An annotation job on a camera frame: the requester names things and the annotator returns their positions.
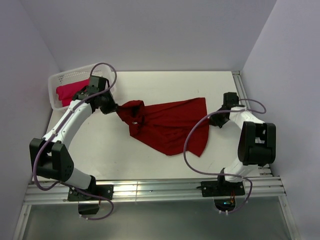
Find pink rolled t shirt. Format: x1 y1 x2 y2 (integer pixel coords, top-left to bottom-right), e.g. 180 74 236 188
56 79 90 107

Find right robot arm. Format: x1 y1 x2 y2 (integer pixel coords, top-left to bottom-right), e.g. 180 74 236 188
209 92 276 195

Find aluminium frame rail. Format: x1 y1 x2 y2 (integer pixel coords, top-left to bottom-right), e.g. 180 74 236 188
12 70 301 240

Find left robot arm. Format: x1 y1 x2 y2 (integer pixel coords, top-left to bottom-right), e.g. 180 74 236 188
29 75 118 200

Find white perforated plastic basket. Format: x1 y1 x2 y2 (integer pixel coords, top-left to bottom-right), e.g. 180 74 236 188
47 63 117 111

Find dark red t shirt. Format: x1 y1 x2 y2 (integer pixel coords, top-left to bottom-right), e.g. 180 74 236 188
116 97 207 156

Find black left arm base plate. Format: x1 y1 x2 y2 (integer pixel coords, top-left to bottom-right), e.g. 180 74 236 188
67 184 114 202

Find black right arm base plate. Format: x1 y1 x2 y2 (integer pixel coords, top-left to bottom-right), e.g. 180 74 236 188
197 180 246 197

